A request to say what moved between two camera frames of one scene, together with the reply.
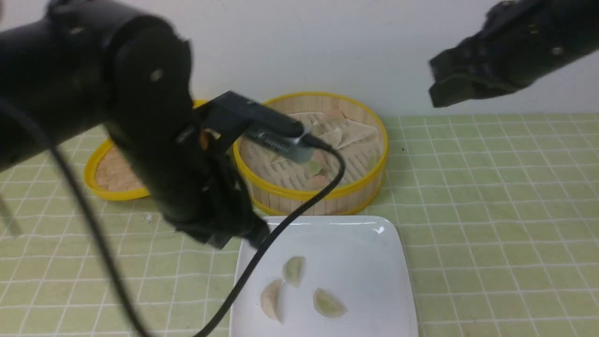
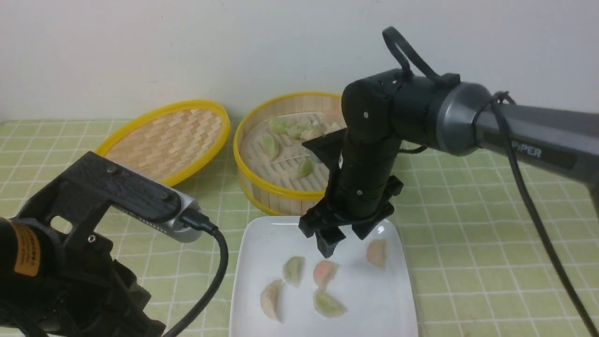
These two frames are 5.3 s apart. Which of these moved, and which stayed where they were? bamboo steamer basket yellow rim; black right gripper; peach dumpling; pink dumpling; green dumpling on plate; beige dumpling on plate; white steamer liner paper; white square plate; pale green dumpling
Moved: pink dumpling; peach dumpling; black right gripper
Stayed: green dumpling on plate; white square plate; beige dumpling on plate; pale green dumpling; bamboo steamer basket yellow rim; white steamer liner paper
